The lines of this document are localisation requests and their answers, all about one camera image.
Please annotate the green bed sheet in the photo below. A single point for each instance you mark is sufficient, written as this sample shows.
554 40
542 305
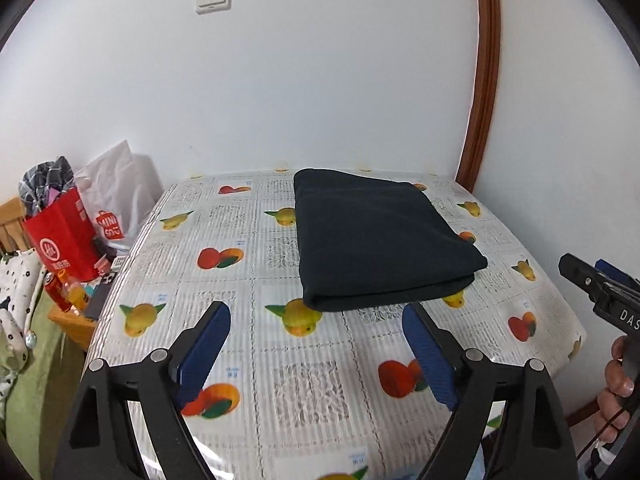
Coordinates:
45 390

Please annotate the grey plaid cloth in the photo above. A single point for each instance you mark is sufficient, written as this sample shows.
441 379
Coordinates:
45 182

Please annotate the person's right hand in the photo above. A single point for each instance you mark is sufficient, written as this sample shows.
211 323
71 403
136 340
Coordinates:
615 390

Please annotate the fruit print tablecloth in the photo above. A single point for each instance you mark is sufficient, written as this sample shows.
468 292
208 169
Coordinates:
310 385

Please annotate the orange juice bottle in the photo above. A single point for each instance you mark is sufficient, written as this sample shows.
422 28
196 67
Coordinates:
76 292

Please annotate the white plastic bag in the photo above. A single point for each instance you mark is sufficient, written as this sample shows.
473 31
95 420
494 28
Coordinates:
120 185

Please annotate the white remote control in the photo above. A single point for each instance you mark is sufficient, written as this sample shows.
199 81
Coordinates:
119 261

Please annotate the black sweatshirt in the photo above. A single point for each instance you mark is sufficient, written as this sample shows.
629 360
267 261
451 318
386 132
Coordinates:
375 240

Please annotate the black phone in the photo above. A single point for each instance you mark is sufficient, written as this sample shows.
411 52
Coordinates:
100 295

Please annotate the red drink can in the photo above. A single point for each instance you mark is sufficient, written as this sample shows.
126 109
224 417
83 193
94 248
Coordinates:
57 295

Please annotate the brown wooden door frame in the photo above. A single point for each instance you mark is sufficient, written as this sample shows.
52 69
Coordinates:
487 60

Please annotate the wooden headboard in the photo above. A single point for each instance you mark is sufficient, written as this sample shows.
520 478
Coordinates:
12 225

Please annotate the brown wooden baseboard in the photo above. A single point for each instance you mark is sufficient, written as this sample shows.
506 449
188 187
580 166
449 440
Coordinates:
582 412

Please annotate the small silver round object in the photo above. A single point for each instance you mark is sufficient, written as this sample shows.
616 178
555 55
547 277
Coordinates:
31 340

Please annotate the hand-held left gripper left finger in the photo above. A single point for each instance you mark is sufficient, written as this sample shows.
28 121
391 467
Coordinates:
205 350

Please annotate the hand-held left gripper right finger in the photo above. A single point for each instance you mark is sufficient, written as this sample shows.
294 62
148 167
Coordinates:
430 355

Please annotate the wooden nightstand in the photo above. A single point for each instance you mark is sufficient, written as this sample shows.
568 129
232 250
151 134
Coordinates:
75 327

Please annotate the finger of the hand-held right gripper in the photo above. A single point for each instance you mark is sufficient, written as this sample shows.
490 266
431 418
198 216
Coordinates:
582 275
620 275

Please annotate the red paper bag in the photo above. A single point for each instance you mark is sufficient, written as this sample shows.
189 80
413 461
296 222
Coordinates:
60 240

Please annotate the white floral quilt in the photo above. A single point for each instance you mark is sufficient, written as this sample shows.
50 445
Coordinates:
20 285

